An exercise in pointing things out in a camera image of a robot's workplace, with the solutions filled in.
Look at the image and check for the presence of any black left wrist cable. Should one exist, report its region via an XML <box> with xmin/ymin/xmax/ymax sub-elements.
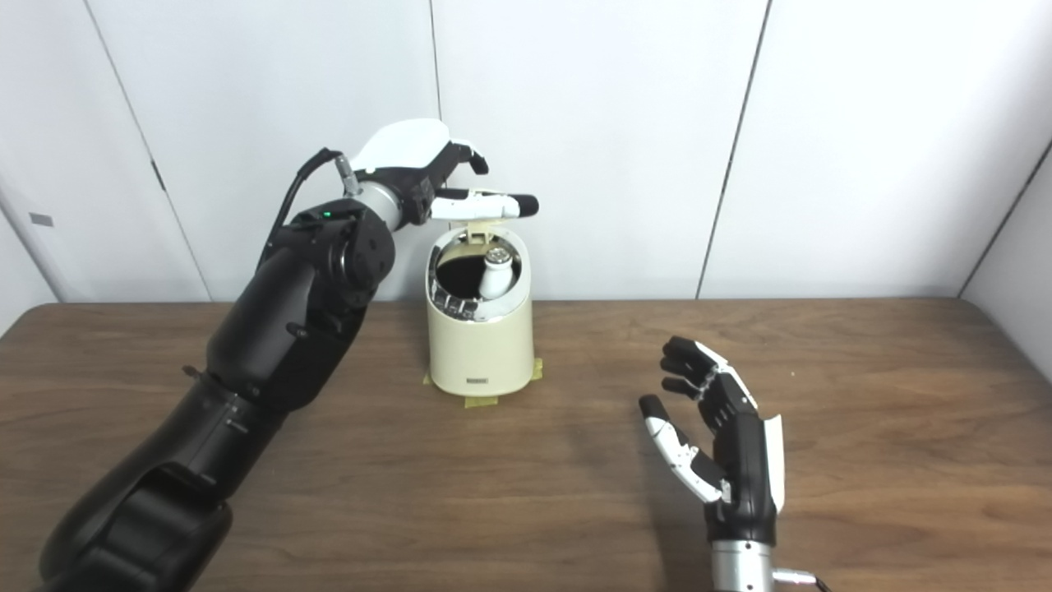
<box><xmin>256</xmin><ymin>148</ymin><xmax>362</xmax><ymax>272</ymax></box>

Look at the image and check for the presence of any small white plastic bottle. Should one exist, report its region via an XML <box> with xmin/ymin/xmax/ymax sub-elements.
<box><xmin>478</xmin><ymin>249</ymin><xmax>516</xmax><ymax>301</ymax></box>

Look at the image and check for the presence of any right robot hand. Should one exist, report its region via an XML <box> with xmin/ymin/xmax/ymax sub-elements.
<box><xmin>639</xmin><ymin>335</ymin><xmax>786</xmax><ymax>545</ymax></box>

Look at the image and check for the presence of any cream round bin lid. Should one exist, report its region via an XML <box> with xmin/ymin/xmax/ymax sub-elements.
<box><xmin>444</xmin><ymin>215</ymin><xmax>506</xmax><ymax>244</ymax></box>

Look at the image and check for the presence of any cream-colored bin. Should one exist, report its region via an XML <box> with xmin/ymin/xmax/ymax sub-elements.
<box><xmin>426</xmin><ymin>215</ymin><xmax>535</xmax><ymax>397</ymax></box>

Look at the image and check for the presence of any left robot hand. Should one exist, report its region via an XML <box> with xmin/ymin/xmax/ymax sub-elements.
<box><xmin>349</xmin><ymin>119</ymin><xmax>540</xmax><ymax>227</ymax></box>

